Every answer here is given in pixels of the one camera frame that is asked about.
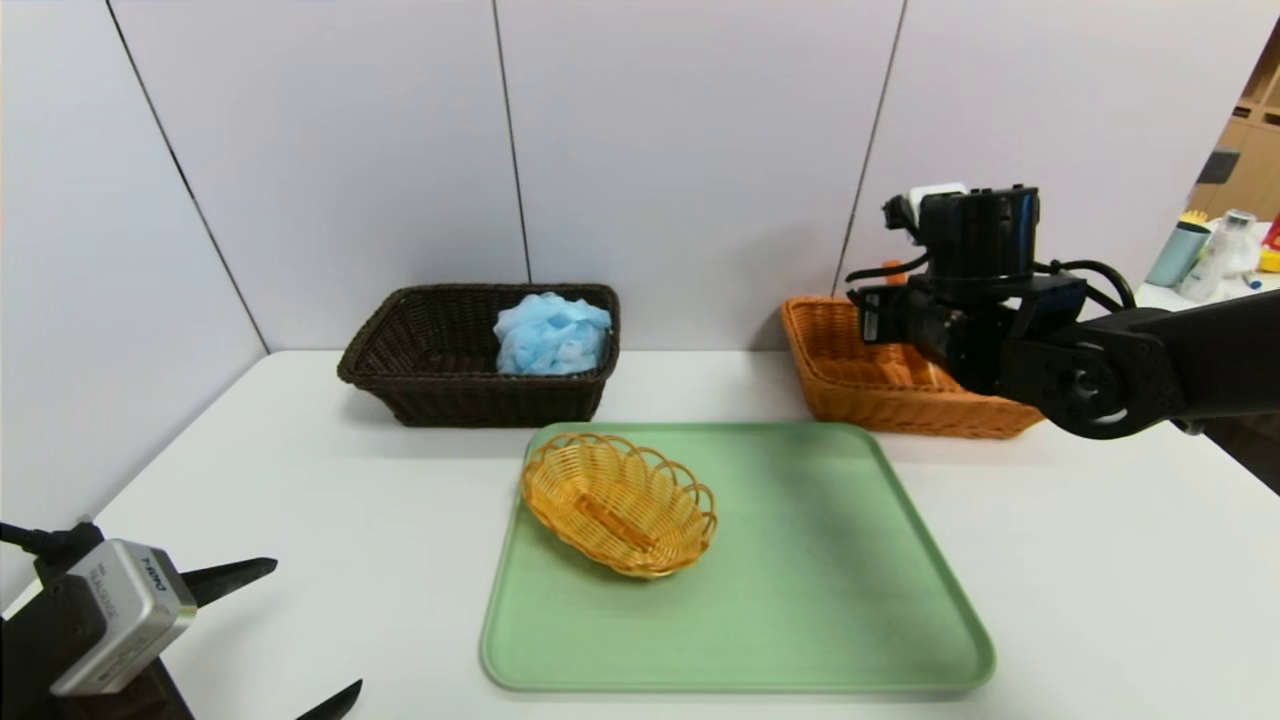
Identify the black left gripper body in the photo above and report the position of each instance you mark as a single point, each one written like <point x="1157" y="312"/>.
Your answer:
<point x="192" y="585"/>

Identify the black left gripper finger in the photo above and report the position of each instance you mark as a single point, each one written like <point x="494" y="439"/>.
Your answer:
<point x="335" y="703"/>
<point x="225" y="580"/>

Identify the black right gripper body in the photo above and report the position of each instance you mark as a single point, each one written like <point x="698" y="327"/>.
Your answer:
<point x="868" y="314"/>

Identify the light blue bath loofah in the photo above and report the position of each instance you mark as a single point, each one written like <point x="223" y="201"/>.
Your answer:
<point x="550" y="335"/>

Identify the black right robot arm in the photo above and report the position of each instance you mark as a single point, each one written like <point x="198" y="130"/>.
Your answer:
<point x="1100" y="370"/>

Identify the orange wicker basket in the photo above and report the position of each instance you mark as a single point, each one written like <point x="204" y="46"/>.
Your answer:
<point x="880" y="400"/>

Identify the dark brown wicker basket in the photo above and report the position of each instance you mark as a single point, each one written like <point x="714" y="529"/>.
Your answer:
<point x="430" y="400"/>

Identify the small round yellow wicker basket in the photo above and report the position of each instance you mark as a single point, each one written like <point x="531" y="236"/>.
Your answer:
<point x="620" y="510"/>

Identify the white side table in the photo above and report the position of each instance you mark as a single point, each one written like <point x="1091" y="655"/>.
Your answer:
<point x="1160" y="295"/>

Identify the light green plastic tray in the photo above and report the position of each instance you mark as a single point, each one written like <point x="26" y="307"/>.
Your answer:
<point x="800" y="600"/>

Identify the teal cup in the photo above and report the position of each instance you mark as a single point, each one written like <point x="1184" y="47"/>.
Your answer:
<point x="1172" y="255"/>

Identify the clear plastic bottle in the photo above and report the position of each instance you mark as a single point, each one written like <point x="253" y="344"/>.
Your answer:
<point x="1215" y="260"/>

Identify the red package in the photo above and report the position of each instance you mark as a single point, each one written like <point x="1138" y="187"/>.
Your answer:
<point x="1272" y="232"/>

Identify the wooden shelf unit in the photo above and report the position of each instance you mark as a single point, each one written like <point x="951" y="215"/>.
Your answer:
<point x="1250" y="150"/>

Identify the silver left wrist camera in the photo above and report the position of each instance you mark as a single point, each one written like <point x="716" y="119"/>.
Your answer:
<point x="125" y="615"/>

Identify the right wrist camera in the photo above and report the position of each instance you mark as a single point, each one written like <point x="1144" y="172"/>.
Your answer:
<point x="925" y="195"/>

